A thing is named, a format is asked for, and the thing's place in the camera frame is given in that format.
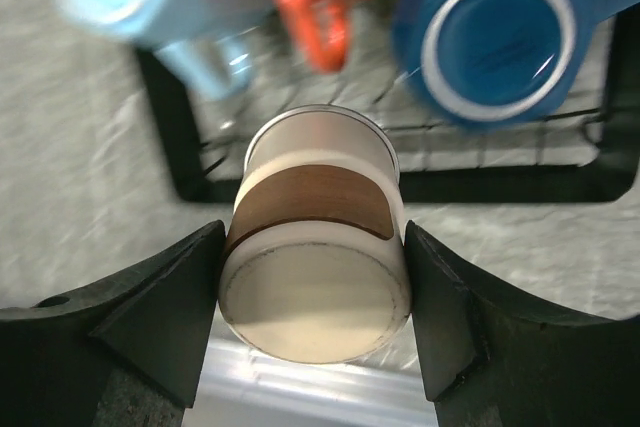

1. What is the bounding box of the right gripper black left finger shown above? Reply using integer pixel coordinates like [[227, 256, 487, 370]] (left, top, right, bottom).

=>
[[1, 221, 226, 426]]

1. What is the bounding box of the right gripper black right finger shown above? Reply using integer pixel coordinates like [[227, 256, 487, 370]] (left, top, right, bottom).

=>
[[404, 223, 639, 426]]

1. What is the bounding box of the stainless steel cup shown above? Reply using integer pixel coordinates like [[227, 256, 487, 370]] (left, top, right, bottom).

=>
[[218, 104, 411, 364]]

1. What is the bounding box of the light blue mug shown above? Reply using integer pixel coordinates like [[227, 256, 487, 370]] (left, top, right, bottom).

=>
[[55, 0, 272, 100]]

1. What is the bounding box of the dark blue mug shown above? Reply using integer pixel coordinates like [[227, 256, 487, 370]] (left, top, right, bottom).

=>
[[391, 0, 639, 131]]

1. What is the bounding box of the aluminium rail table edge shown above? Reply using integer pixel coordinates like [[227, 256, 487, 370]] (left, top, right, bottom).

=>
[[183, 338, 438, 426]]

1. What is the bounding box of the black wire dish rack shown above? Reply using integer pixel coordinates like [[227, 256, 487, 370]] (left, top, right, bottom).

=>
[[133, 0, 639, 205]]

